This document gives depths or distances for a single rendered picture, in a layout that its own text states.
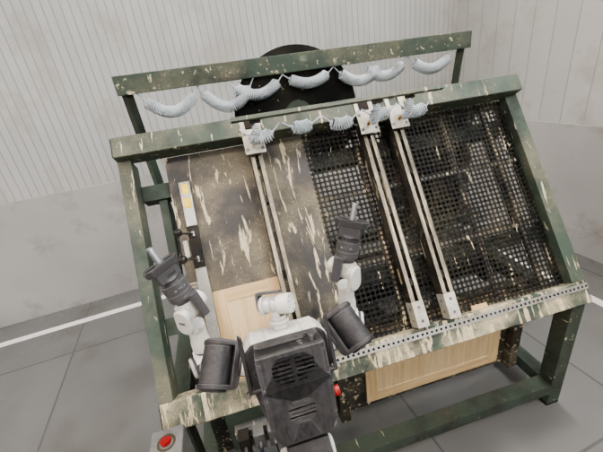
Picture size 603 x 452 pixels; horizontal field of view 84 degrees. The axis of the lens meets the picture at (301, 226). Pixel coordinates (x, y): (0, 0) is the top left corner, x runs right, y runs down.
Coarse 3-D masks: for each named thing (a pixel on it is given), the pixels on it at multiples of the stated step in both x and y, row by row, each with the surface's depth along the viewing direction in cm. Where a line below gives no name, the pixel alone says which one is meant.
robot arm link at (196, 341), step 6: (204, 330) 124; (192, 336) 123; (198, 336) 123; (204, 336) 125; (192, 342) 125; (198, 342) 124; (204, 342) 125; (192, 348) 127; (198, 348) 125; (198, 354) 128; (198, 360) 126
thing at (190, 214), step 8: (192, 200) 160; (184, 208) 159; (192, 208) 159; (192, 216) 159; (192, 224) 158; (200, 272) 154; (200, 280) 154; (208, 280) 154; (200, 288) 153; (208, 288) 154; (208, 296) 153; (208, 304) 152; (208, 320) 151; (216, 320) 152; (208, 328) 150; (216, 328) 151; (216, 336) 150
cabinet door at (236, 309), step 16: (240, 288) 158; (256, 288) 159; (272, 288) 160; (224, 304) 155; (240, 304) 157; (224, 320) 154; (240, 320) 155; (256, 320) 156; (224, 336) 153; (240, 336) 154
